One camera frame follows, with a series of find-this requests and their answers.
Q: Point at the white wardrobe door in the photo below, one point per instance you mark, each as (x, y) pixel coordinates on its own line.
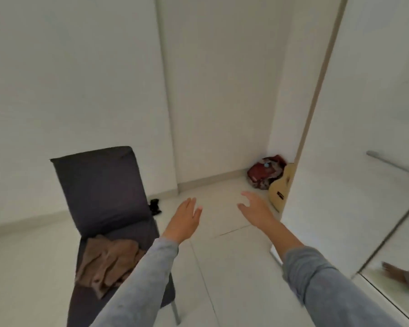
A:
(347, 132)

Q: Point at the dark grey padded chair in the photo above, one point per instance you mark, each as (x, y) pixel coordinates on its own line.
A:
(102, 187)

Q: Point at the light wooden guitar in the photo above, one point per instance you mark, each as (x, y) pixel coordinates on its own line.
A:
(282, 190)

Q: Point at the person's right hand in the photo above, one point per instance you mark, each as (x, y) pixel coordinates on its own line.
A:
(259, 212)

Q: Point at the person's left forearm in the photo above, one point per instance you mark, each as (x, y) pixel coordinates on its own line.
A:
(139, 286)

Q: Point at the small black object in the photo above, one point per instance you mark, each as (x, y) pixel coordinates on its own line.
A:
(154, 207)

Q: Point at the person's left hand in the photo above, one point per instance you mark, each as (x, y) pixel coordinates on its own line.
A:
(182, 221)

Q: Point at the plastic bottle with blue cap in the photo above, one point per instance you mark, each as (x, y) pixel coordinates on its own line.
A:
(266, 164)

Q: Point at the person's right thumb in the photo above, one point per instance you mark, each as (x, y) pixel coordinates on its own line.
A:
(242, 208)

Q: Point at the brown crumpled cloth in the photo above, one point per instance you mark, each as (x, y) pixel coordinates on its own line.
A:
(105, 262)

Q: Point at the person's left thumb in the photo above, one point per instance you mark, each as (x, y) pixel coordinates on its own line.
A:
(198, 216)

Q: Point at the mirrored wardrobe door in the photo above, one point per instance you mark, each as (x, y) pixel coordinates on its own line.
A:
(395, 262)

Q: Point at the red bag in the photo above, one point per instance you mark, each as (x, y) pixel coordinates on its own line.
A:
(259, 175)

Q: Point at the person's right forearm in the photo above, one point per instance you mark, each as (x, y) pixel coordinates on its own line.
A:
(323, 282)

